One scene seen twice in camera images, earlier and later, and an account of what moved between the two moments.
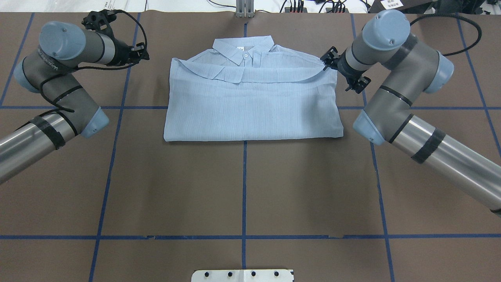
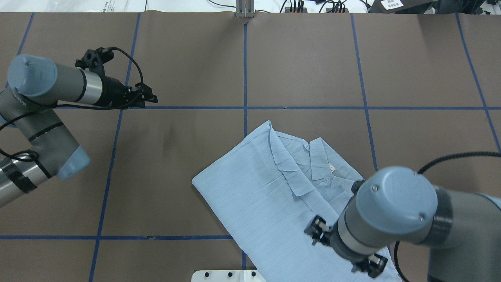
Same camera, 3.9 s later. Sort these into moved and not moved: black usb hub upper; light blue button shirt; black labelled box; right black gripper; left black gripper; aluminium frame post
Moved: right black gripper; light blue button shirt; left black gripper
Not moved: aluminium frame post; black usb hub upper; black labelled box
